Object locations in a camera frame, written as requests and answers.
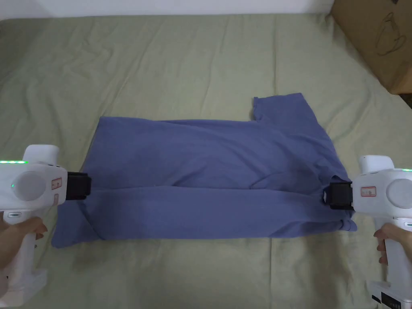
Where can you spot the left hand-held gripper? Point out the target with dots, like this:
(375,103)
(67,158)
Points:
(32,185)

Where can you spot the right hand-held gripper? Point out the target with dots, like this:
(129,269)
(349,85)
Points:
(383,190)

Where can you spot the blue shirt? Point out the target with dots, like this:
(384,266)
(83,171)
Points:
(206,180)

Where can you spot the person's right hand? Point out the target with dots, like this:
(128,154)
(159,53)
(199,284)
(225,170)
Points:
(397,236)

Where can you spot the person's left hand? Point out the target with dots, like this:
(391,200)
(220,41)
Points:
(16,239)

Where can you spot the brown cardboard carton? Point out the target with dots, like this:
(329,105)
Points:
(379,38)

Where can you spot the bed with pale green sheet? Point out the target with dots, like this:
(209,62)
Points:
(180,64)

